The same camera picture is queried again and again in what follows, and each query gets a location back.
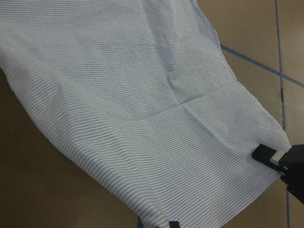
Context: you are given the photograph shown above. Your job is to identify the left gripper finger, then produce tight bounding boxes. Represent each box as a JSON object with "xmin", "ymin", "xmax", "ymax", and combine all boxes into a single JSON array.
[{"xmin": 169, "ymin": 221, "xmax": 180, "ymax": 228}]

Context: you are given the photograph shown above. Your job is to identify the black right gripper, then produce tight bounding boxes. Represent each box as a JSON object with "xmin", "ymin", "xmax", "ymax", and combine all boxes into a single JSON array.
[{"xmin": 251, "ymin": 144, "xmax": 304, "ymax": 203}]

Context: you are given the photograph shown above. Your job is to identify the light blue striped shirt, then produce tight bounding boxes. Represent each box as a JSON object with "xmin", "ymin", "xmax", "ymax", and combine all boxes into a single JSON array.
[{"xmin": 0, "ymin": 0, "xmax": 291, "ymax": 228}]

